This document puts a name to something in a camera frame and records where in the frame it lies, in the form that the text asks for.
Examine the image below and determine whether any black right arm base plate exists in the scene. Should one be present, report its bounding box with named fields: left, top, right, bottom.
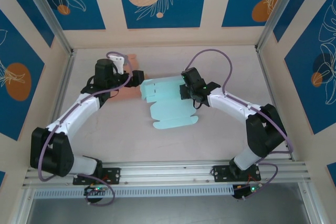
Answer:
left=212, top=165, right=262, bottom=183

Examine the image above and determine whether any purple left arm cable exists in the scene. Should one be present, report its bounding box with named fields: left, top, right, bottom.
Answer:
left=38, top=50, right=132, bottom=206

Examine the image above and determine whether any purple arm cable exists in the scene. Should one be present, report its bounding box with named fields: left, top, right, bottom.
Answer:
left=186, top=48, right=295, bottom=201
left=38, top=50, right=132, bottom=206

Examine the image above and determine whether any grey metal sheet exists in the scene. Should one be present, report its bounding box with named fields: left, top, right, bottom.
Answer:
left=26, top=183, right=320, bottom=224

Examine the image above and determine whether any aluminium mounting rail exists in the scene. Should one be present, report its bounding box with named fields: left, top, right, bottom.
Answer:
left=22, top=158, right=314, bottom=188

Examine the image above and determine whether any white slotted cable duct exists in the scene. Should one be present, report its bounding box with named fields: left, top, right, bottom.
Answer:
left=33, top=185, right=236, bottom=199

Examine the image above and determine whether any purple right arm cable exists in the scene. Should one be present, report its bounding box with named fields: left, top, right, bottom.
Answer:
left=186, top=48, right=295, bottom=201

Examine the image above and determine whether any aluminium corner post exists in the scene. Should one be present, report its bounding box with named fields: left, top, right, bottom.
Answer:
left=256, top=0, right=309, bottom=51
left=18, top=0, right=74, bottom=56

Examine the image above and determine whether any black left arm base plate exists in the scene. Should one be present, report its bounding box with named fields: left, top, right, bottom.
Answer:
left=72, top=167, right=121, bottom=186

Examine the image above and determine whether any light blue paper box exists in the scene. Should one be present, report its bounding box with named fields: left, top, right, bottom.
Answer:
left=140, top=75, right=199, bottom=130

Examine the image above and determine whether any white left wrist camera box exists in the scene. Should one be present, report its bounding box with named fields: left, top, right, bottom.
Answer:
left=107, top=54, right=126, bottom=75

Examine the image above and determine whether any orange paper box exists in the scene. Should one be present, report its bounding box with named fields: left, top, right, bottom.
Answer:
left=110, top=54, right=144, bottom=102

